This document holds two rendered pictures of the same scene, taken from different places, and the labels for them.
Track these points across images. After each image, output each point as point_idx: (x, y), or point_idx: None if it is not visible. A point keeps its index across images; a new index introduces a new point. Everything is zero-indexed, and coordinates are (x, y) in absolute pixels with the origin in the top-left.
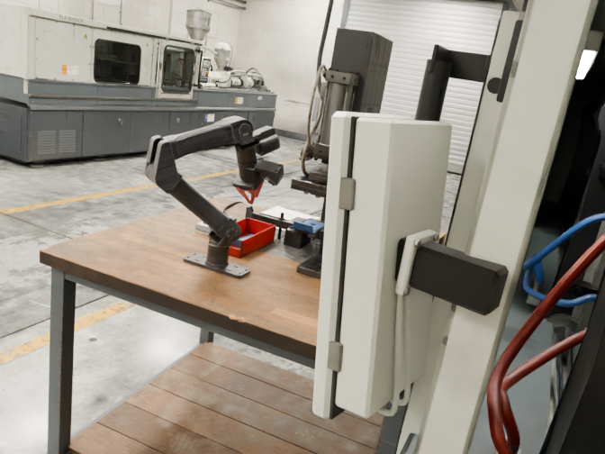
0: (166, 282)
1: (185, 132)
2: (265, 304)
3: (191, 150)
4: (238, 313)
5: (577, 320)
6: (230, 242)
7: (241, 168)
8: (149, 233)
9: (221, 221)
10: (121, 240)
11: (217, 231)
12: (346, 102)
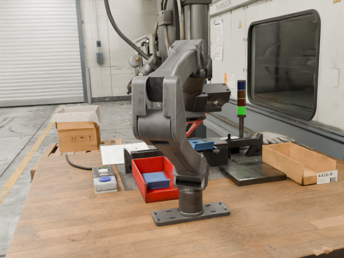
0: (201, 257)
1: (167, 64)
2: (298, 223)
3: (181, 85)
4: (312, 245)
5: None
6: (207, 181)
7: (192, 98)
8: (65, 217)
9: (200, 160)
10: (58, 240)
11: (199, 173)
12: (209, 20)
